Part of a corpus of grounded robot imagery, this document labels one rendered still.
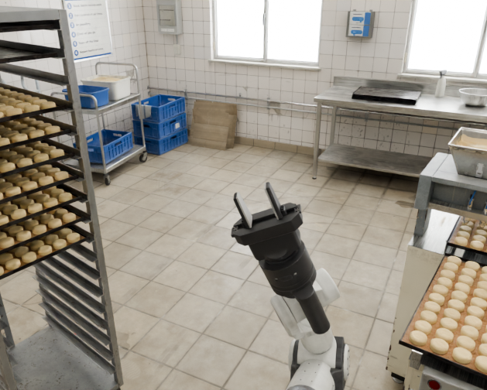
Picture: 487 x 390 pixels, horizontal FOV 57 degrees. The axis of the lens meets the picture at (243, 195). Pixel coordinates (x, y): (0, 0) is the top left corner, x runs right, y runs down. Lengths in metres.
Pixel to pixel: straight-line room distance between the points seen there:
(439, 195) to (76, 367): 1.92
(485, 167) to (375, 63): 3.33
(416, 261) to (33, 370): 1.93
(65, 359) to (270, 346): 1.11
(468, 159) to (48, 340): 2.25
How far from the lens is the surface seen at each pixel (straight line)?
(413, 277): 2.23
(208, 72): 5.97
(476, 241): 2.12
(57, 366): 2.60
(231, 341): 2.77
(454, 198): 2.11
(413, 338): 1.52
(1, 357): 1.96
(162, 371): 2.65
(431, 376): 1.54
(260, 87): 5.66
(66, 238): 1.98
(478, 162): 2.01
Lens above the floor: 1.89
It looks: 25 degrees down
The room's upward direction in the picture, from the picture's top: straight up
